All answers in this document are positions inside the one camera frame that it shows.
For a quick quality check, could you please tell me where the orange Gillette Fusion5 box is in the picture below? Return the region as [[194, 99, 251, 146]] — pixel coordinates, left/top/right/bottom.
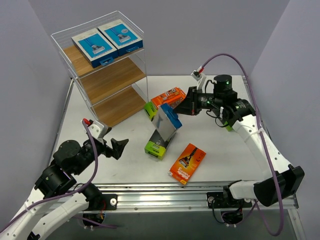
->
[[168, 143, 206, 185], [163, 95, 186, 109]]

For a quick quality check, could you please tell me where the blue Harry's razor box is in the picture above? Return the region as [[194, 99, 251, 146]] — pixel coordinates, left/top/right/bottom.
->
[[97, 19, 144, 57], [71, 28, 119, 68]]

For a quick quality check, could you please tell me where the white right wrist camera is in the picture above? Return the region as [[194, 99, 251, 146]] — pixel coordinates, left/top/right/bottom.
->
[[190, 66, 207, 91]]

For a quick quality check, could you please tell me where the white wire wooden shelf rack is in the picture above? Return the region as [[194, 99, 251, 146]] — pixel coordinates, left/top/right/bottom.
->
[[51, 10, 149, 127]]

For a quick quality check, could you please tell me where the orange Gillette cartridge box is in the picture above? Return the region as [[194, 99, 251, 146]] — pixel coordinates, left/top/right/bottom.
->
[[151, 87, 186, 106]]

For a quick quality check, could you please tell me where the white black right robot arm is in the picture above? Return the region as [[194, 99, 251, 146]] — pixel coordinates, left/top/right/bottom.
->
[[174, 74, 305, 207]]

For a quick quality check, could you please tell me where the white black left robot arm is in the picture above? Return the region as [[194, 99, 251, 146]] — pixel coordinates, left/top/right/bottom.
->
[[0, 138, 129, 240]]

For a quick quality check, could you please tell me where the purple camera cable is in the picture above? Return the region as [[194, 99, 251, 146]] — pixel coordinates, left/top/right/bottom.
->
[[199, 52, 285, 237], [0, 119, 118, 232]]

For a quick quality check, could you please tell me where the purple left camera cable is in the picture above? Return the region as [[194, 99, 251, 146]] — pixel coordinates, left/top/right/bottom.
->
[[0, 119, 118, 232]]

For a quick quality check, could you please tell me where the blue white Harry's box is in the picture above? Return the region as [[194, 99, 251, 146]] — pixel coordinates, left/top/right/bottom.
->
[[151, 103, 182, 141]]

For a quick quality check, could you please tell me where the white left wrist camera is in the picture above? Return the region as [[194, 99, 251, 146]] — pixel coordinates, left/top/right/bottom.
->
[[81, 118, 112, 141]]

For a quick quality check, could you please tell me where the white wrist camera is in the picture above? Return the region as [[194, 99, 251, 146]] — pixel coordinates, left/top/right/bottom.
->
[[190, 66, 207, 91], [81, 118, 112, 141]]

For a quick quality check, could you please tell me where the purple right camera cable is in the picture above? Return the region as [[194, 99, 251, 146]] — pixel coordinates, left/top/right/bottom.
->
[[199, 52, 285, 237]]

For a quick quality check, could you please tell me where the green black Gillette Labs box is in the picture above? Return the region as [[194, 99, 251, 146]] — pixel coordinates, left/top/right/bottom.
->
[[144, 130, 176, 160], [222, 119, 236, 132], [143, 101, 160, 121]]

